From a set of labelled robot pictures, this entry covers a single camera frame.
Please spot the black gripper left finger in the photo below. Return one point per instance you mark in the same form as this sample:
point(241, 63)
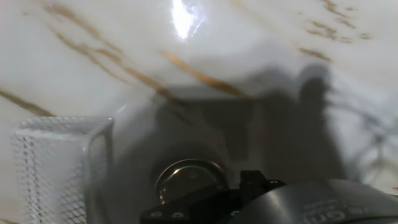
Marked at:
point(192, 205)

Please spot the small round metal plate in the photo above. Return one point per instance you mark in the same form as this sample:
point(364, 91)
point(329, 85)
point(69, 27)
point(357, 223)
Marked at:
point(186, 177)

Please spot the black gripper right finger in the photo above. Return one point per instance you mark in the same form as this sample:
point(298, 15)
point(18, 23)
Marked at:
point(252, 185)

